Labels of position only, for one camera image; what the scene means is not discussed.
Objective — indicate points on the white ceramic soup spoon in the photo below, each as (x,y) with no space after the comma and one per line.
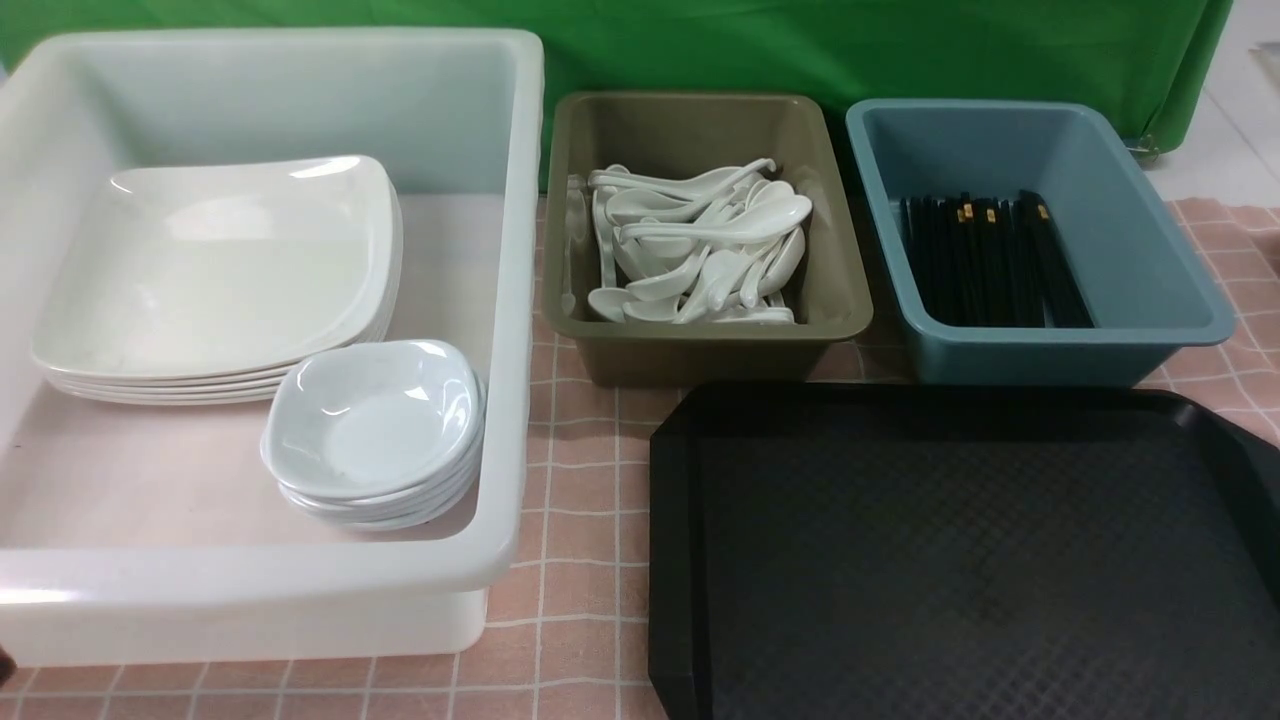
(762,221)

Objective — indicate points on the large white square plate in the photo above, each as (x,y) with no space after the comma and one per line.
(177,272)

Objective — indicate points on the olive plastic bin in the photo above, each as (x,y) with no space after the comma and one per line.
(680,135)

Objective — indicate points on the pile of white soup spoons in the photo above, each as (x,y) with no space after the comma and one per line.
(678,281)

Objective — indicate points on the stack of small white bowls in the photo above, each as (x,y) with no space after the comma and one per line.
(378,437)

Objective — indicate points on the black plastic serving tray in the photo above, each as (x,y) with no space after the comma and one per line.
(849,551)

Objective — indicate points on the bundle of black chopsticks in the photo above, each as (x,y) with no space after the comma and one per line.
(991,262)

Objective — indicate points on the stack of white square plates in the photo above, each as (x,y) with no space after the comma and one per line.
(259,379)

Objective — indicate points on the teal plastic bin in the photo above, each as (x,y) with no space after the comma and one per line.
(1148,292)

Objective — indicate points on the large white plastic tub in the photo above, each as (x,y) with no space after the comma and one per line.
(154,535)

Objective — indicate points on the green backdrop cloth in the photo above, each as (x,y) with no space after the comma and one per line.
(1140,64)

